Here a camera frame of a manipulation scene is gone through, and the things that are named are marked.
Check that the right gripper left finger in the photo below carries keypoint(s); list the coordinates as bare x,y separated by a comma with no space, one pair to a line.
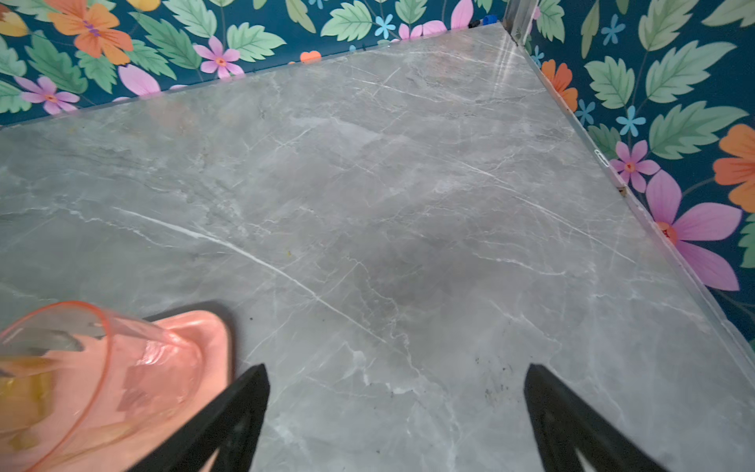
225,432

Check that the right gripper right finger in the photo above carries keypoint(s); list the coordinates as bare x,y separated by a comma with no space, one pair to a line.
567,430

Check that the pink plastic tray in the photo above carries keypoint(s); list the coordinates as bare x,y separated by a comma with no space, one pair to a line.
214,340

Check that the pink short cup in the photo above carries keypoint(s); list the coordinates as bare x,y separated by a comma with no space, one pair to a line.
114,376

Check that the short green cup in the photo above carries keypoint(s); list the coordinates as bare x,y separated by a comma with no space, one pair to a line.
26,401

